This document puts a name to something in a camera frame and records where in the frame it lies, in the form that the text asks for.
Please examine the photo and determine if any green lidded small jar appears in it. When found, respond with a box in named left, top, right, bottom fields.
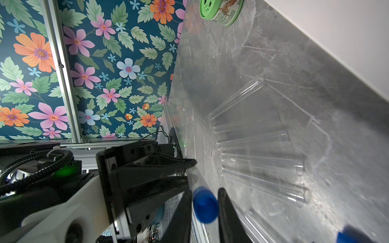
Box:
left=200, top=0, right=244, bottom=26

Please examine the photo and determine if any test tube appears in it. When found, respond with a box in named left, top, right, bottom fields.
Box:
left=207, top=77, right=266, bottom=121
left=234, top=205, right=287, bottom=243
left=217, top=166, right=311, bottom=208
left=211, top=119, right=285, bottom=134
left=218, top=153, right=305, bottom=176
left=214, top=131, right=290, bottom=150

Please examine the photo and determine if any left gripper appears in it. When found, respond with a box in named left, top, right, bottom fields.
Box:
left=20, top=140, right=197, bottom=243

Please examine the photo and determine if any blue stopper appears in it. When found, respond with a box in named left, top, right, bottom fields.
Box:
left=336, top=232, right=357, bottom=243
left=193, top=186, right=219, bottom=224

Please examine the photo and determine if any white rectangular plastic box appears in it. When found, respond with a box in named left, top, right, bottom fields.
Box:
left=267, top=1, right=389, bottom=100

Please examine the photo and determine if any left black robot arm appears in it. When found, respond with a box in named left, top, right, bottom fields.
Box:
left=1, top=140, right=197, bottom=243

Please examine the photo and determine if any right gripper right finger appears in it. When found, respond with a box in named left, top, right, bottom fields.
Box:
left=218, top=188, right=252, bottom=243

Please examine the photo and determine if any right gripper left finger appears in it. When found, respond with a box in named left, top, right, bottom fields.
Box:
left=161, top=190, right=192, bottom=243

